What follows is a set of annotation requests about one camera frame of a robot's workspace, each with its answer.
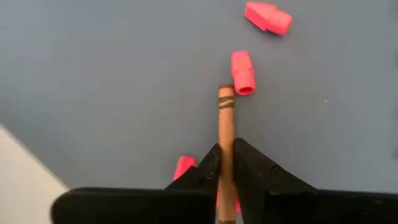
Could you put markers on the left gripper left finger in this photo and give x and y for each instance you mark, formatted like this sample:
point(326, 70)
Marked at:
point(140, 207)

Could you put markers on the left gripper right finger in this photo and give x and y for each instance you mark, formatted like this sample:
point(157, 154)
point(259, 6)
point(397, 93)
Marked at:
point(295, 208)

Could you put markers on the brown crayon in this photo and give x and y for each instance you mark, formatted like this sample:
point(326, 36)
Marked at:
point(226, 124)

